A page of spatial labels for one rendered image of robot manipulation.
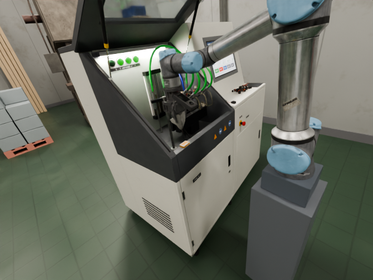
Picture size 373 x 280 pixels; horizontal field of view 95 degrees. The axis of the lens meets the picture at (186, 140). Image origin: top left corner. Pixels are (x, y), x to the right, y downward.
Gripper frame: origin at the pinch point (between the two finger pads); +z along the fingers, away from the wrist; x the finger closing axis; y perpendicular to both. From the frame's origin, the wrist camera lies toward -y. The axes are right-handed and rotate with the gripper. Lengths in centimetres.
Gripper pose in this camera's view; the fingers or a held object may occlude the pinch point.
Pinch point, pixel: (182, 127)
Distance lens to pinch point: 87.5
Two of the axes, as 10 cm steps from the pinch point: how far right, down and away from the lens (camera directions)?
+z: 1.3, 8.7, 4.8
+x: -6.3, 4.5, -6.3
